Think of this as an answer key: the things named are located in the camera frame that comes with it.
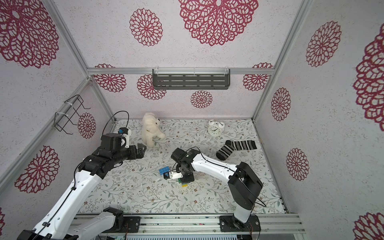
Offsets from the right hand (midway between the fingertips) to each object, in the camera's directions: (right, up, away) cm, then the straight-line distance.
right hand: (182, 174), depth 84 cm
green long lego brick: (-1, 0, -10) cm, 10 cm away
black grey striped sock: (+32, +14, +19) cm, 40 cm away
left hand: (-22, +15, -8) cm, 28 cm away
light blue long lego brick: (-12, 0, +8) cm, 14 cm away
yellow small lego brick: (+1, -7, +2) cm, 7 cm away
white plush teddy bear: (-20, +25, +9) cm, 34 cm away
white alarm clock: (+22, +27, +20) cm, 40 cm away
